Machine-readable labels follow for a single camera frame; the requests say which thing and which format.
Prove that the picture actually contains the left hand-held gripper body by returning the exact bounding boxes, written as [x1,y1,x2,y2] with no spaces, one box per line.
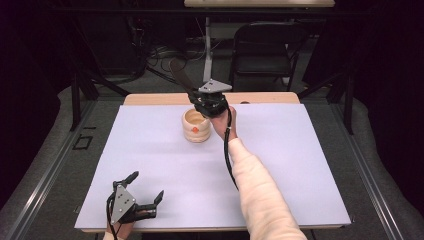
[109,184,158,226]

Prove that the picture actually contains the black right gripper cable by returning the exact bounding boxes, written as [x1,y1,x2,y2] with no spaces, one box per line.
[223,105,240,192]

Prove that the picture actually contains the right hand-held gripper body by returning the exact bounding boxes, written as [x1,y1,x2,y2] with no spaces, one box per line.
[191,78,233,120]

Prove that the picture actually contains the black folding chair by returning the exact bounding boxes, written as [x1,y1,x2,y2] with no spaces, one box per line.
[229,21,310,93]

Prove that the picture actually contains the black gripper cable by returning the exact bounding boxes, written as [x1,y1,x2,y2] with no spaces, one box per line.
[105,192,120,240]
[223,105,240,192]

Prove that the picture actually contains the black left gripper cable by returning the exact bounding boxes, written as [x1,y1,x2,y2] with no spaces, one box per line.
[105,192,120,240]

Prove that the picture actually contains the bundle of floor cables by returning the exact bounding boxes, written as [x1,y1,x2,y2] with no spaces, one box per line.
[145,42,208,83]

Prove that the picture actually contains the person's left hand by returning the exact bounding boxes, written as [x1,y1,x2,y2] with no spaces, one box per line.
[105,219,136,240]

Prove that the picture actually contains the person's right hand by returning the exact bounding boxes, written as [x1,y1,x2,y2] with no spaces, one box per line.
[210,105,239,142]

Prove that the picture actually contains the cream ribbed cup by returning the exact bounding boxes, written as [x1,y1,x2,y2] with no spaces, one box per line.
[181,107,212,144]

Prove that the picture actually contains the grey metal floor rail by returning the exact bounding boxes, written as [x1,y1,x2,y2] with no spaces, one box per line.
[0,99,98,240]
[332,102,405,240]

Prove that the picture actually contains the black metal stand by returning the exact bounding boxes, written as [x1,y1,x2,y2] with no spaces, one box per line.
[297,64,356,136]
[67,64,132,133]

